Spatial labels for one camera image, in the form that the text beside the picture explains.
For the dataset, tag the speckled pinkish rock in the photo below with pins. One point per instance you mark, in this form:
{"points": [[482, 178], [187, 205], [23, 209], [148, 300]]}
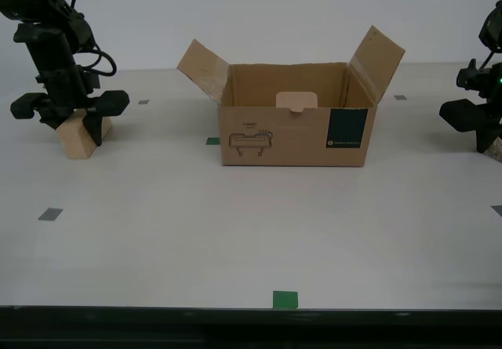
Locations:
{"points": [[497, 147]]}

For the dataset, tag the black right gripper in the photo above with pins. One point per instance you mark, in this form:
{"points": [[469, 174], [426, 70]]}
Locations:
{"points": [[494, 86]]}

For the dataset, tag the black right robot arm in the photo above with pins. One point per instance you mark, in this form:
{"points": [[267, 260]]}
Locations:
{"points": [[494, 27]]}

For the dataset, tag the light wooden block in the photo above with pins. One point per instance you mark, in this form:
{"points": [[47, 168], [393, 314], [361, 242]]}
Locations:
{"points": [[74, 145]]}

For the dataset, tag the grey tape marker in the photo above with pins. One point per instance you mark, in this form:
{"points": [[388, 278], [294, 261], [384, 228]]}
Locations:
{"points": [[50, 214], [400, 97], [144, 102], [497, 210]]}

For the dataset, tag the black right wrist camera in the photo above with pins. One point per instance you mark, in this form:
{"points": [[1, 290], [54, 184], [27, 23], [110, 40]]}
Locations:
{"points": [[468, 76]]}

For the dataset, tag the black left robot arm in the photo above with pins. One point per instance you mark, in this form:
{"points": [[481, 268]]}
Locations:
{"points": [[43, 19]]}

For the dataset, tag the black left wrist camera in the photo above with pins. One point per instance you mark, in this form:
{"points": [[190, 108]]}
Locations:
{"points": [[87, 81]]}

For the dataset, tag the small green tape marker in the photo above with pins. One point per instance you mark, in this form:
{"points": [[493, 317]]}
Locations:
{"points": [[213, 141]]}

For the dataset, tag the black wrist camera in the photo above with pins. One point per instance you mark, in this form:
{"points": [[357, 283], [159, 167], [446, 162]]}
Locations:
{"points": [[468, 76], [87, 81]]}

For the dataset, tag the large green tape marker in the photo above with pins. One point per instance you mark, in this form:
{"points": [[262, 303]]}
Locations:
{"points": [[285, 299]]}

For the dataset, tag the open brown cardboard box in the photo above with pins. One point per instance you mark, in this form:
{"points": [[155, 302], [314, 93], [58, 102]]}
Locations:
{"points": [[274, 141]]}

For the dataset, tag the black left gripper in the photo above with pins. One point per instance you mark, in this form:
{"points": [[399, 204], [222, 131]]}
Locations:
{"points": [[64, 88]]}

